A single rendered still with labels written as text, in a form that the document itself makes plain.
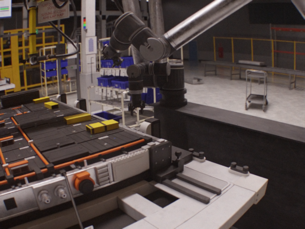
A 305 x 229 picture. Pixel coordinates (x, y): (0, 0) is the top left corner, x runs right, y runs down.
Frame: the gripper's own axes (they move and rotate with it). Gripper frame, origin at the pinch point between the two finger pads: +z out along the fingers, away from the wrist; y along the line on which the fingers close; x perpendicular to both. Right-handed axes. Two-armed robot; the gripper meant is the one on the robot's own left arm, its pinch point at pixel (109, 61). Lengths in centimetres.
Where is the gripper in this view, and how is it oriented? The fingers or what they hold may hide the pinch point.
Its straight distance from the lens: 139.6
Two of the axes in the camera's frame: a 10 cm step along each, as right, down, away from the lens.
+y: -7.1, -7.1, -0.6
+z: -3.9, 3.1, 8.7
